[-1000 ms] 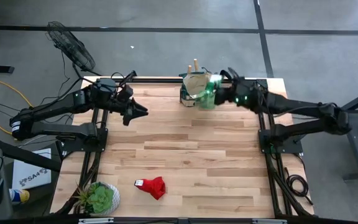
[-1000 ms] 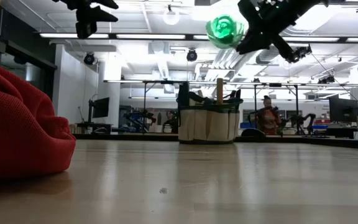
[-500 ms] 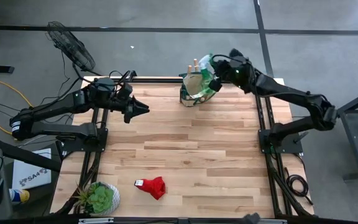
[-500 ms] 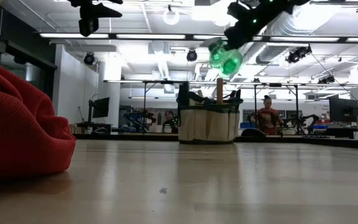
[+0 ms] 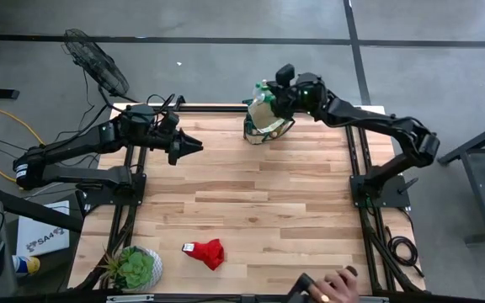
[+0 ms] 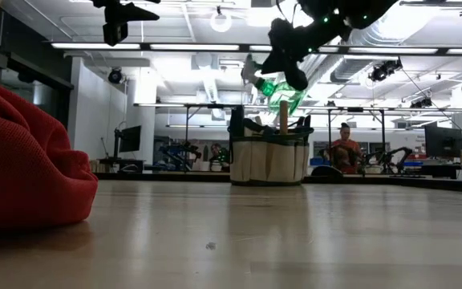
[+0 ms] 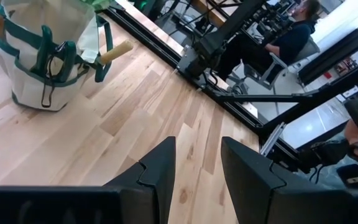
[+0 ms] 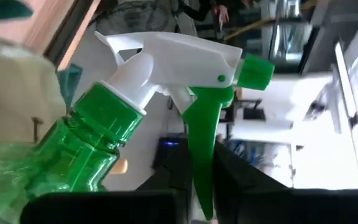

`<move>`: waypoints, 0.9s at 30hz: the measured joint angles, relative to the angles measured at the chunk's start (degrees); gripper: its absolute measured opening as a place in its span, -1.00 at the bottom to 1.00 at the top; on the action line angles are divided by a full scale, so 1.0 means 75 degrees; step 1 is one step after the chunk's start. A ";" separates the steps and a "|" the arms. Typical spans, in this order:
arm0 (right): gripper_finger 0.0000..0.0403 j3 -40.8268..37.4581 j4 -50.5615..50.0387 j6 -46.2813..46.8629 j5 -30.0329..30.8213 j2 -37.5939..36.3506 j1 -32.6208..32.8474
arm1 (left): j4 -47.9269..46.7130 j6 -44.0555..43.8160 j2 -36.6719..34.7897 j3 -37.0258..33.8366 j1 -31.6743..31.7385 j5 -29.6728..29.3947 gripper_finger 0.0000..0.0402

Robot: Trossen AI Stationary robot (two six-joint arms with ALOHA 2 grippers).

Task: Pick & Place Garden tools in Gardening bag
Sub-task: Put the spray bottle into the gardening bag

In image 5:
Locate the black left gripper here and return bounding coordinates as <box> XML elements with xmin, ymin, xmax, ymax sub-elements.
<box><xmin>153</xmin><ymin>124</ymin><xmax>205</xmax><ymax>167</ymax></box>

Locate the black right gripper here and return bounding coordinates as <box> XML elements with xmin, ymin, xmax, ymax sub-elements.
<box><xmin>266</xmin><ymin>73</ymin><xmax>326</xmax><ymax>122</ymax></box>

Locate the beige green-trimmed gardening bag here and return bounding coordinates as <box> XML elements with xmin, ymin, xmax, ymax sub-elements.
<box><xmin>243</xmin><ymin>97</ymin><xmax>297</xmax><ymax>146</ymax></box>

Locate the red knit gardening glove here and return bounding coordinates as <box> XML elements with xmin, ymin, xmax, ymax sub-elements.
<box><xmin>182</xmin><ymin>238</ymin><xmax>226</xmax><ymax>272</ymax></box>

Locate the black floor fan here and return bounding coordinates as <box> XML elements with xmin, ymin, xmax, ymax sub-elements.
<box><xmin>61</xmin><ymin>28</ymin><xmax>131</xmax><ymax>98</ymax></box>

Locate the white patterned plant pot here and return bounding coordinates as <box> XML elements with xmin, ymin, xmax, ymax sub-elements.
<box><xmin>111</xmin><ymin>246</ymin><xmax>163</xmax><ymax>292</ymax></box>

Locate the green succulent plant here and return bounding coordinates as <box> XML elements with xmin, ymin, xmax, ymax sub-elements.
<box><xmin>99</xmin><ymin>247</ymin><xmax>156</xmax><ymax>291</ymax></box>

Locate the silver metal plate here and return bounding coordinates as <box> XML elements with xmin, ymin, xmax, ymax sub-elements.
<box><xmin>106</xmin><ymin>294</ymin><xmax>155</xmax><ymax>303</ymax></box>

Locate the white printed cardboard box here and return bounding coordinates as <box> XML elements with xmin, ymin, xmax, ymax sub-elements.
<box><xmin>15</xmin><ymin>200</ymin><xmax>71</xmax><ymax>258</ymax></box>

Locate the black desk support bar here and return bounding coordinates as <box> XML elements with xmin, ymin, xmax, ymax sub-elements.
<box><xmin>0</xmin><ymin>183</ymin><xmax>84</xmax><ymax>233</ymax></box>

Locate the person's hand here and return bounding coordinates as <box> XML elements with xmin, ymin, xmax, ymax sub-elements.
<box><xmin>309</xmin><ymin>265</ymin><xmax>360</xmax><ymax>303</ymax></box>

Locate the yellow blue white bottle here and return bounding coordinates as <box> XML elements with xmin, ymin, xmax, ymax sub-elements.
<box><xmin>11</xmin><ymin>254</ymin><xmax>41</xmax><ymax>277</ymax></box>

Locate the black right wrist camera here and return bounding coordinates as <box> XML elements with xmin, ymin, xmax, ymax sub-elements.
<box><xmin>275</xmin><ymin>63</ymin><xmax>296</xmax><ymax>88</ymax></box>

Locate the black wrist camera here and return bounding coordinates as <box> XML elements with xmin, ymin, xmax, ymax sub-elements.
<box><xmin>157</xmin><ymin>109</ymin><xmax>181</xmax><ymax>135</ymax></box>
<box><xmin>275</xmin><ymin>63</ymin><xmax>296</xmax><ymax>88</ymax></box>

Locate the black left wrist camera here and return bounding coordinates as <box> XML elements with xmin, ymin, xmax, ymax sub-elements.
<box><xmin>157</xmin><ymin>109</ymin><xmax>181</xmax><ymax>135</ymax></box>

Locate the black aluminium table frame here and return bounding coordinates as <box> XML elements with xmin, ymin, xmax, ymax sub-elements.
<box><xmin>67</xmin><ymin>100</ymin><xmax>485</xmax><ymax>303</ymax></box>

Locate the black left wrist camera cable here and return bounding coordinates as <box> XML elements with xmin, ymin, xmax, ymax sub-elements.
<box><xmin>145</xmin><ymin>93</ymin><xmax>177</xmax><ymax>117</ymax></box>

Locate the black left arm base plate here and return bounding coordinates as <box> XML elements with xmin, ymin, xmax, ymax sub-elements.
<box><xmin>76</xmin><ymin>166</ymin><xmax>147</xmax><ymax>207</ymax></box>

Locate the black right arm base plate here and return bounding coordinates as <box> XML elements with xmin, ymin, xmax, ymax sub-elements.
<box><xmin>349</xmin><ymin>174</ymin><xmax>412</xmax><ymax>211</ymax></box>

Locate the coiled black cable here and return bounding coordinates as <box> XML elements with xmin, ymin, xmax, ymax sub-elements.
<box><xmin>386</xmin><ymin>226</ymin><xmax>420</xmax><ymax>279</ymax></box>

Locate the grey metal table frame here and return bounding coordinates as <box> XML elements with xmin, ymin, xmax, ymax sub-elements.
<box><xmin>437</xmin><ymin>115</ymin><xmax>485</xmax><ymax>247</ymax></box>

